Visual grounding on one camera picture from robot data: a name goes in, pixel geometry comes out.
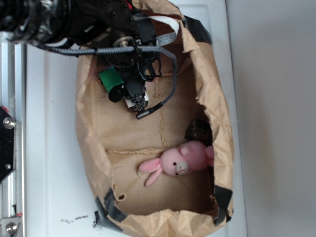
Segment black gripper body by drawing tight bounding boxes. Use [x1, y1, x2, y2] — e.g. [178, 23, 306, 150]
[81, 0, 162, 82]

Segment green rectangular block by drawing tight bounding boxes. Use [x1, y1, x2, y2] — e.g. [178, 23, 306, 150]
[98, 67, 123, 93]

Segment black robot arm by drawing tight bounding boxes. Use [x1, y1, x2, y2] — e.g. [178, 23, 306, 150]
[0, 0, 159, 81]

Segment brown paper bag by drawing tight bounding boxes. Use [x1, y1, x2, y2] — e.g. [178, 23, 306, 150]
[76, 0, 234, 237]

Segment dark brown rock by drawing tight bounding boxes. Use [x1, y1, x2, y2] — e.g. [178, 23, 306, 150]
[185, 119, 213, 146]

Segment pink plush bunny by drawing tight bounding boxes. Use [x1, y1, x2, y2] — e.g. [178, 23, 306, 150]
[138, 141, 214, 187]

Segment white flat ribbon cable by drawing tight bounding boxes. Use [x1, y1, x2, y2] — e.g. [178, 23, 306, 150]
[145, 16, 181, 46]

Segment grey braided cable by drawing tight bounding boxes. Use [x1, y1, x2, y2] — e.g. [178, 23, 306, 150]
[45, 44, 178, 119]

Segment aluminium frame rail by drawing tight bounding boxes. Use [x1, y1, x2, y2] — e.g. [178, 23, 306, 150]
[0, 42, 26, 237]

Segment black mounting bracket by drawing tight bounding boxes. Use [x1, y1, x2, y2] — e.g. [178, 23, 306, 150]
[0, 107, 16, 184]

